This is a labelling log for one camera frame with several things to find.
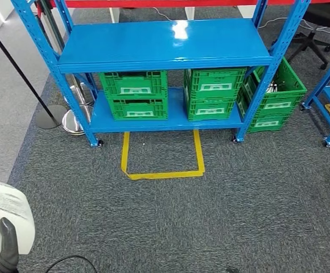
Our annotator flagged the chrome barrier stanchion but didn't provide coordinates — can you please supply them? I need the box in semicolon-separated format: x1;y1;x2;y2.
36;0;94;135
63;73;95;107

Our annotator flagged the black pole stanchion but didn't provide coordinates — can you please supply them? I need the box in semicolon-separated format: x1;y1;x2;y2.
0;16;67;130

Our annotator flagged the red barrier belt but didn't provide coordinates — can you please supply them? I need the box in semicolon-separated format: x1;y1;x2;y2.
36;0;330;9

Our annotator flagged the white curved plastic part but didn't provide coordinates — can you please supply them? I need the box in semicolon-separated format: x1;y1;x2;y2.
0;178;36;255

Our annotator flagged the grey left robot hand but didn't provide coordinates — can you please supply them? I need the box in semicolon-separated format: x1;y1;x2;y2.
0;217;20;273

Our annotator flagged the black office chair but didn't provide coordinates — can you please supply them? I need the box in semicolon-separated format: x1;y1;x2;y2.
272;2;330;71

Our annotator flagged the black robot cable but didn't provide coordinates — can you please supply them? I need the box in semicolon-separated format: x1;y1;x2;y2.
45;255;98;273

